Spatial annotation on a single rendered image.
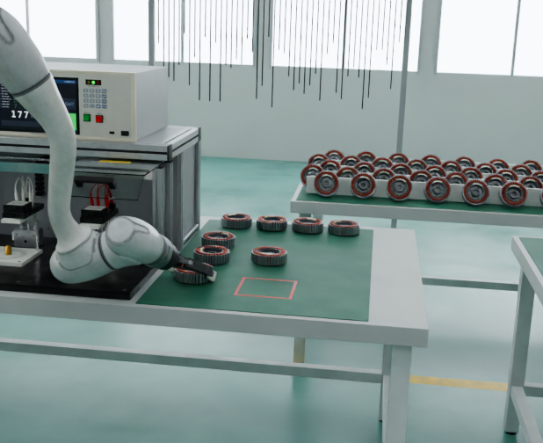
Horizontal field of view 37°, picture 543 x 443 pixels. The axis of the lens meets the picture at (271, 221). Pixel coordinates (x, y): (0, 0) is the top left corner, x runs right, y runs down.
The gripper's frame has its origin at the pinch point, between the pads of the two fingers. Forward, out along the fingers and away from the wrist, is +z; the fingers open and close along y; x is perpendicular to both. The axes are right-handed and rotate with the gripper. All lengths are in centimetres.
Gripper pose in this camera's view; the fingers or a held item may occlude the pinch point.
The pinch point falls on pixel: (193, 272)
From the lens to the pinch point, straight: 235.8
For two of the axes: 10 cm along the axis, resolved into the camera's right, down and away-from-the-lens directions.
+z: 3.7, 3.0, 8.8
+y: 9.0, 1.4, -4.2
